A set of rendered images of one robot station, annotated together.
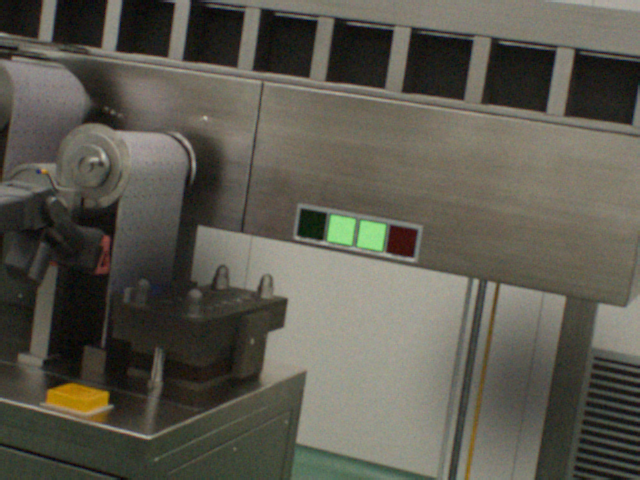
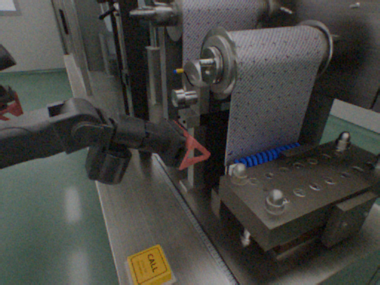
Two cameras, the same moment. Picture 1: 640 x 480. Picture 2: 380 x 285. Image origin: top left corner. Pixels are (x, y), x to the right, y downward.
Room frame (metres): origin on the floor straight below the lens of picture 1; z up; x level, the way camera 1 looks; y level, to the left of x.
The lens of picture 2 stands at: (1.71, 0.07, 1.37)
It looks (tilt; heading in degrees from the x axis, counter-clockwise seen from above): 31 degrees down; 45
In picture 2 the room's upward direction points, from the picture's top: straight up
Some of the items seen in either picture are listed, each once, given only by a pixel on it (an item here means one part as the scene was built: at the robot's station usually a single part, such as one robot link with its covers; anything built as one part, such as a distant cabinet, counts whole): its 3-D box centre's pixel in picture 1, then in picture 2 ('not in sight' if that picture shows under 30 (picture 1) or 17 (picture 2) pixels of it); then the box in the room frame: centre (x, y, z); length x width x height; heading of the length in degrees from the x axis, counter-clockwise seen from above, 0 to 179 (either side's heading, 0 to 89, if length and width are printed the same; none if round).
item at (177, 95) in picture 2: not in sight; (177, 97); (2.07, 0.46, 1.18); 0.04 x 0.02 x 0.04; 71
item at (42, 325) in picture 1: (49, 275); (191, 141); (2.11, 0.45, 1.05); 0.06 x 0.05 x 0.31; 161
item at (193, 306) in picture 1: (194, 302); (275, 200); (2.06, 0.19, 1.05); 0.04 x 0.04 x 0.04
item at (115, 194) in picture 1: (93, 166); (217, 64); (2.13, 0.40, 1.25); 0.15 x 0.01 x 0.15; 71
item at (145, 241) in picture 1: (146, 245); (269, 122); (2.23, 0.30, 1.11); 0.23 x 0.01 x 0.18; 161
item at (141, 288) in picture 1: (141, 292); (240, 172); (2.08, 0.28, 1.05); 0.04 x 0.04 x 0.04
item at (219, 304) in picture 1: (206, 316); (310, 182); (2.23, 0.18, 1.00); 0.40 x 0.16 x 0.06; 161
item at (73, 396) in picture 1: (77, 398); (148, 268); (1.86, 0.33, 0.91); 0.07 x 0.07 x 0.02; 71
